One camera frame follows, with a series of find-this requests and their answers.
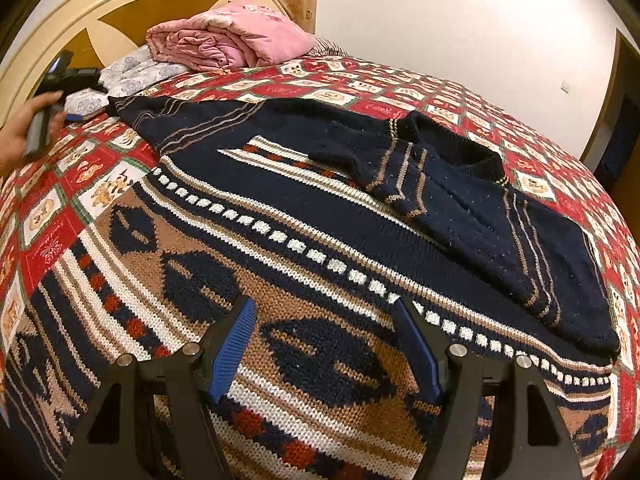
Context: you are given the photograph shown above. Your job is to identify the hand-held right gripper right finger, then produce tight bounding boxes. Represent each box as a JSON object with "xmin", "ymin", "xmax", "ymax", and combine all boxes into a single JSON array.
[{"xmin": 391, "ymin": 298, "xmax": 584, "ymax": 480}]

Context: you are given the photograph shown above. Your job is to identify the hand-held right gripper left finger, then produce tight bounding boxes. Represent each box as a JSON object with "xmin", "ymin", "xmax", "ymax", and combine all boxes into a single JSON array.
[{"xmin": 64, "ymin": 295, "xmax": 258, "ymax": 480}]

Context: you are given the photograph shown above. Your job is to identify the navy patterned knit sweater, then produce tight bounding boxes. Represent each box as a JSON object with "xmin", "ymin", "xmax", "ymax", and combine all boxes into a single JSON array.
[{"xmin": 0, "ymin": 94, "xmax": 622, "ymax": 480}]

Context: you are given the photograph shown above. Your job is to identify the person's left hand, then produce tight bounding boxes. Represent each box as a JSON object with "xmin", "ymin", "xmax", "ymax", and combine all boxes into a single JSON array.
[{"xmin": 0, "ymin": 91, "xmax": 67, "ymax": 177}]

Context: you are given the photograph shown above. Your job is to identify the grey floral pillow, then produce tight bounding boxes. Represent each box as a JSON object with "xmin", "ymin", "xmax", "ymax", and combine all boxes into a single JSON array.
[{"xmin": 65, "ymin": 42, "xmax": 178, "ymax": 118}]

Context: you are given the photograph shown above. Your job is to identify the cream wooden headboard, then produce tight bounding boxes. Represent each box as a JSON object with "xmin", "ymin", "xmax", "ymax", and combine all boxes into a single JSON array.
[{"xmin": 0, "ymin": 0, "xmax": 293, "ymax": 126}]

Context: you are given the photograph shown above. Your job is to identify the folded pink quilt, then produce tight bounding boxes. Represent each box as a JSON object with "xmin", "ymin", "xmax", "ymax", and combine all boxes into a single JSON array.
[{"xmin": 145, "ymin": 0, "xmax": 317, "ymax": 72}]

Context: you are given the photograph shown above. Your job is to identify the striped bed sheet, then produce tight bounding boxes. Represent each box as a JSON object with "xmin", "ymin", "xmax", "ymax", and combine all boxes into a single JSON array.
[{"xmin": 300, "ymin": 35, "xmax": 353, "ymax": 58}]

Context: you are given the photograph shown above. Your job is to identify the red checkered bear print blanket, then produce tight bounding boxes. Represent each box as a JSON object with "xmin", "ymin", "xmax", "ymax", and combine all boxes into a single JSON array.
[{"xmin": 0, "ymin": 55, "xmax": 640, "ymax": 480}]

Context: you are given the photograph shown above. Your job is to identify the brown wooden door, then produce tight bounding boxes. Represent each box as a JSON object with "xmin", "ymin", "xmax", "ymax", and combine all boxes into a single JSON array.
[{"xmin": 580, "ymin": 27, "xmax": 640, "ymax": 176}]

